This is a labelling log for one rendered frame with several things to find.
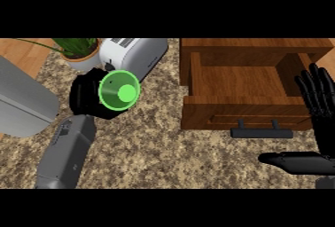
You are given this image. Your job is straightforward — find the brown wooden drawer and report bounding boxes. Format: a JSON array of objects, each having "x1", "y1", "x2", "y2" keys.
[
  {"x1": 179, "y1": 95, "x2": 314, "y2": 131},
  {"x1": 186, "y1": 51, "x2": 316, "y2": 98}
]

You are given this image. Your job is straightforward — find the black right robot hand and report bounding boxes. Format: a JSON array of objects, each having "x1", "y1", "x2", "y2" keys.
[{"x1": 257, "y1": 62, "x2": 335, "y2": 176}]

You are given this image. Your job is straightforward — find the green plant in white pot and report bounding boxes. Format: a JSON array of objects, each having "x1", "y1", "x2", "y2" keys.
[{"x1": 12, "y1": 37, "x2": 105, "y2": 72}]

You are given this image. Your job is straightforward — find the dark grey drawer handle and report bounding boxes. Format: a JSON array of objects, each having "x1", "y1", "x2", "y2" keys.
[{"x1": 229, "y1": 119, "x2": 295, "y2": 139}]

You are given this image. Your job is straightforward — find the brown wooden cabinet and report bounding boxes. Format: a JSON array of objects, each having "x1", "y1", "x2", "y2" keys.
[{"x1": 179, "y1": 37, "x2": 335, "y2": 87}]

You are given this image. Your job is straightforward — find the green cup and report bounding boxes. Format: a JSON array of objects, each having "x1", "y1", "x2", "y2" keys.
[{"x1": 97, "y1": 69, "x2": 143, "y2": 112}]

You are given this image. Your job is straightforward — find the white toaster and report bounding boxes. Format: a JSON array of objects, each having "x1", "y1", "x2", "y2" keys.
[{"x1": 99, "y1": 37, "x2": 170, "y2": 83}]

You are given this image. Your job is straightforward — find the brown wooden drawer front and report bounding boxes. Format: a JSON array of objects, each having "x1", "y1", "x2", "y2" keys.
[{"x1": 179, "y1": 95, "x2": 314, "y2": 131}]

